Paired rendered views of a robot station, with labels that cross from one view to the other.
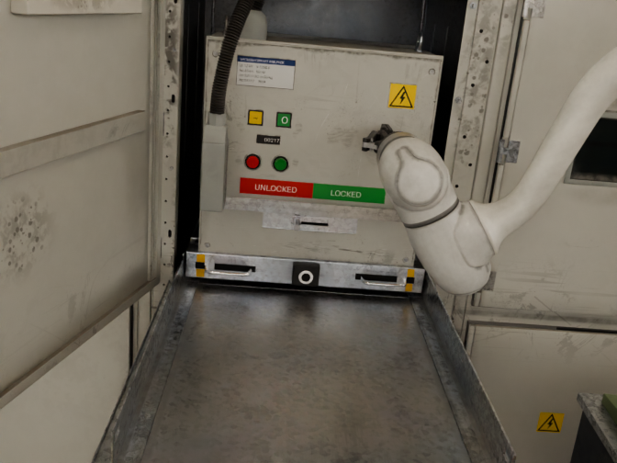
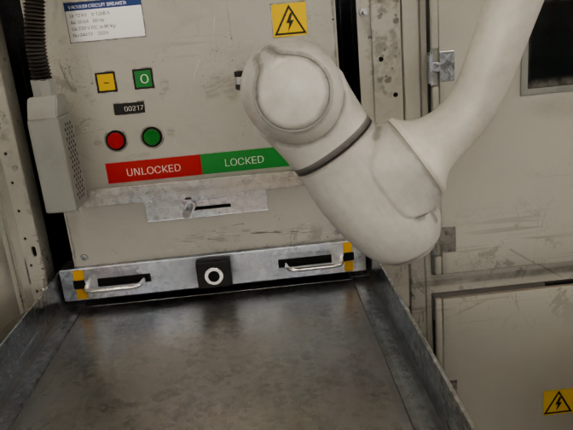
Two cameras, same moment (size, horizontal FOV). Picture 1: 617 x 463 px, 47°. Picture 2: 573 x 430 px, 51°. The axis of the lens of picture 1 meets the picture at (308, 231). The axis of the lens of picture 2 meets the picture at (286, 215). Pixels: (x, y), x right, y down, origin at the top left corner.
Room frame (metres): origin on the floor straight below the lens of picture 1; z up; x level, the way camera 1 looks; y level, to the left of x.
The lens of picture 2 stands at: (0.49, -0.16, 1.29)
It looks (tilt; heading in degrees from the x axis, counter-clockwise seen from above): 17 degrees down; 1
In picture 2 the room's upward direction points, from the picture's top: 5 degrees counter-clockwise
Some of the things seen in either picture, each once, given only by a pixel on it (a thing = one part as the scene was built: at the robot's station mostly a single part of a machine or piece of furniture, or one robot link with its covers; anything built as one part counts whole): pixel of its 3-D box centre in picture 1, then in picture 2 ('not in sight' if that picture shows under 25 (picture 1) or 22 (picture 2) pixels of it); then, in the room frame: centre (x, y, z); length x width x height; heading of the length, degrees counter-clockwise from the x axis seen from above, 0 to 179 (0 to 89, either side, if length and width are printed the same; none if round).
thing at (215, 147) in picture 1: (214, 166); (58, 152); (1.42, 0.20, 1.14); 0.08 x 0.05 x 0.17; 3
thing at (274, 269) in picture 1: (305, 268); (215, 265); (1.51, 0.00, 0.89); 0.54 x 0.05 x 0.06; 93
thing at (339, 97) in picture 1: (315, 163); (196, 127); (1.50, 0.00, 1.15); 0.48 x 0.01 x 0.48; 93
